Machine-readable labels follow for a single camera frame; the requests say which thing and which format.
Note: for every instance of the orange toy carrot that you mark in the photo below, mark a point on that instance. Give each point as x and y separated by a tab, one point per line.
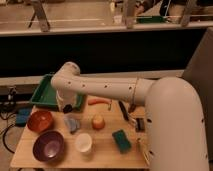
97	101

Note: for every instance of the yellow orange toy fruit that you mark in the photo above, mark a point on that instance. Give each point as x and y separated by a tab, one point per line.
98	122

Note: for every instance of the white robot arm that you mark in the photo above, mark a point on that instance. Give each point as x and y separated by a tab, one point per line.
175	120

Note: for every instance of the red bowl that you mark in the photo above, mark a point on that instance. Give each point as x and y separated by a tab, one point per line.
40	121

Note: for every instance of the green plastic tray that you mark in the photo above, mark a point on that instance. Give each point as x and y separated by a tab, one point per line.
45	95

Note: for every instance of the purple bowl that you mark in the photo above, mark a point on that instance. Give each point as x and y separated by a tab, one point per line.
49	146

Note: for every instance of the white cup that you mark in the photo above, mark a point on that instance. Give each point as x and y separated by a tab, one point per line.
83	143

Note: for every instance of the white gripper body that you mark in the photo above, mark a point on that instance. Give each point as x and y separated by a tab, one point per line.
66	101

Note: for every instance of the blue box on floor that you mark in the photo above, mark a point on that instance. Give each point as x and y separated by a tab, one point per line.
22	116

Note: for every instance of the green sponge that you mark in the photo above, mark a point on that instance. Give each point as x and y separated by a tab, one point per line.
121	141

